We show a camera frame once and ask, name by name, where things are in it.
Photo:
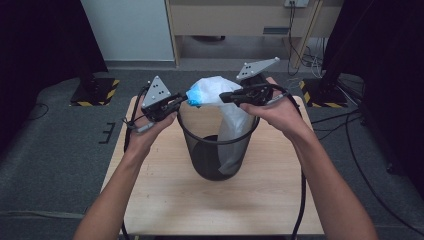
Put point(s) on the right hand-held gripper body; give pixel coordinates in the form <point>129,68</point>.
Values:
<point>256,93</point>

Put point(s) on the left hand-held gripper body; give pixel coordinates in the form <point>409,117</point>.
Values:
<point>156,100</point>

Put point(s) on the white plastic bag blue edge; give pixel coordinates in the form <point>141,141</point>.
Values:
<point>213,90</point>

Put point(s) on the black mesh trash can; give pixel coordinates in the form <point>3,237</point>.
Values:
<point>203,160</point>

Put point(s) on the person's right hand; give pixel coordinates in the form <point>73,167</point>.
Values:
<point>283,115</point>

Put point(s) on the person's left hand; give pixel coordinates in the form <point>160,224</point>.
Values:
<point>143,136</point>

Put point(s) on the black stand base striped edge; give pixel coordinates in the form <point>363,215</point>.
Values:
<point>321,95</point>
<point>95,93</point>

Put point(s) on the light wooden desk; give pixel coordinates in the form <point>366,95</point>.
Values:
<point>233,20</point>

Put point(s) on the grey power strip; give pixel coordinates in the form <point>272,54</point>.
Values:
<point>296,2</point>

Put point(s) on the dark curtain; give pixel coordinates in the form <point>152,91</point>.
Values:
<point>393,50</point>
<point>36,50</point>

